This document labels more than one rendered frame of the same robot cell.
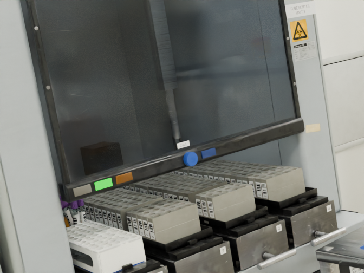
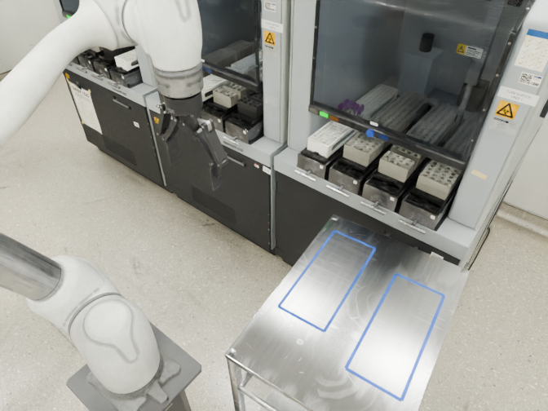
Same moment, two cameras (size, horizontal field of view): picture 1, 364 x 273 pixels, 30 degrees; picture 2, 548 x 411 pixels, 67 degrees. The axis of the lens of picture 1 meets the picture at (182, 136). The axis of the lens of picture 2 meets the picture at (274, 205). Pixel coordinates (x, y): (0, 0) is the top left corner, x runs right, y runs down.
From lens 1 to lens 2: 1.38 m
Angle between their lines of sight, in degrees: 70
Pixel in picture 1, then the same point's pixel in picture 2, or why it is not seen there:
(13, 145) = (297, 73)
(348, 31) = not seen: outside the picture
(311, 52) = (510, 130)
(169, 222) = (351, 151)
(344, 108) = not seen: outside the picture
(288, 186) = (433, 188)
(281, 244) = (391, 206)
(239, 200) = (396, 170)
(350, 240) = (347, 226)
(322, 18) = not seen: outside the picture
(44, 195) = (304, 102)
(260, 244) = (377, 196)
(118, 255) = (315, 146)
